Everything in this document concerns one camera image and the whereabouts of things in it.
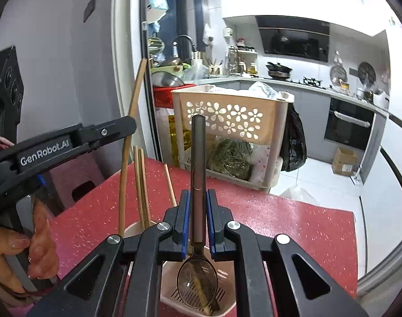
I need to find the yellow oil bottle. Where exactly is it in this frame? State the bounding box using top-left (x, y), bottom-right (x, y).
top-left (168, 115), bottom-right (191, 159)

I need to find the black built-in oven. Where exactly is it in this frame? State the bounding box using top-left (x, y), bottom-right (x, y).
top-left (324, 97), bottom-right (376, 151)

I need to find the clear plastic bag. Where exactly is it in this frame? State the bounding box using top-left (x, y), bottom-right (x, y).
top-left (249, 81), bottom-right (279, 99)

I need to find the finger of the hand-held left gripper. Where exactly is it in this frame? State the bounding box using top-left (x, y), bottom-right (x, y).
top-left (72, 116), bottom-right (137, 151)

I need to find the dark wall panel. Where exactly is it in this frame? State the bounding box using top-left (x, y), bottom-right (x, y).
top-left (83, 0), bottom-right (97, 22)

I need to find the spice rack with jars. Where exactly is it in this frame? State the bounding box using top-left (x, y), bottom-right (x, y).
top-left (227, 44), bottom-right (258, 75)

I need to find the cardboard box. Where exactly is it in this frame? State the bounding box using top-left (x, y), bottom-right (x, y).
top-left (331, 147), bottom-right (358, 176)

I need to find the beige flower-cutout storage trolley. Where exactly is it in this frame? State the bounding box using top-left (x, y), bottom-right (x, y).
top-left (171, 85), bottom-right (296, 193)

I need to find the person's left hand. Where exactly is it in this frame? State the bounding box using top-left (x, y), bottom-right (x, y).
top-left (0, 201), bottom-right (60, 304)

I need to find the white rice cooker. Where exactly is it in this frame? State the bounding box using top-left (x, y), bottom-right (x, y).
top-left (373, 90), bottom-right (390, 110)

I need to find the round dark divided tray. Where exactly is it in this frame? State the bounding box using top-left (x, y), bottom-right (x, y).
top-left (358, 61), bottom-right (376, 85)

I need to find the black kitchen faucet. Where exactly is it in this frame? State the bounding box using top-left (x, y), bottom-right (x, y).
top-left (172, 35), bottom-right (198, 60)

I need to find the wooden chopstick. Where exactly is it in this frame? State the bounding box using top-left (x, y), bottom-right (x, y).
top-left (133, 145), bottom-right (149, 230)
top-left (118, 58), bottom-right (148, 238)
top-left (163, 163), bottom-right (178, 207)
top-left (138, 148), bottom-right (153, 227)

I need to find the bag of green vegetables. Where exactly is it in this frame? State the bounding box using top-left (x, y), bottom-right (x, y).
top-left (206, 137), bottom-right (254, 180)

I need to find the white floral plastic bag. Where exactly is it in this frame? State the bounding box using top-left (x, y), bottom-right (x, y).
top-left (252, 145), bottom-right (277, 185)

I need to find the beige plastic utensil holder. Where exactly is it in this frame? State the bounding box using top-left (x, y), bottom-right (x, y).
top-left (122, 218), bottom-right (238, 317)

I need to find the dark metal spoon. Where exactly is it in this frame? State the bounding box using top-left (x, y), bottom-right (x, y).
top-left (177, 115), bottom-right (219, 308)

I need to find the red plastic basket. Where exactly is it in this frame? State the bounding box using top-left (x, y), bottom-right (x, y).
top-left (153, 85), bottom-right (197, 109)

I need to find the pink plastic stool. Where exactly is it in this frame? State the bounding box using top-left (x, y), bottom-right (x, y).
top-left (49, 160), bottom-right (106, 217)

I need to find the black wok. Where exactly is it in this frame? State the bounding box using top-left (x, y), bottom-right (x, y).
top-left (266, 61), bottom-right (293, 77)

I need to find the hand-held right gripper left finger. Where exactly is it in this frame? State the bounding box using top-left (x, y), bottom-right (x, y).
top-left (36, 190), bottom-right (191, 317)

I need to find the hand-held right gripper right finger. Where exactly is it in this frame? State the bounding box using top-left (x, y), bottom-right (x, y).
top-left (206, 189), bottom-right (370, 317)

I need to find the black plastic bag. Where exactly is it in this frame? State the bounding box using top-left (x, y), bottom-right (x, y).
top-left (279, 104), bottom-right (308, 172)

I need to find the black range hood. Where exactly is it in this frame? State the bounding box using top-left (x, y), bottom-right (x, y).
top-left (255, 16), bottom-right (330, 63)

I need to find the grey sliding door frame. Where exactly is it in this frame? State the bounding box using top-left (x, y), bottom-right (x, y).
top-left (112, 0), bottom-right (402, 301)

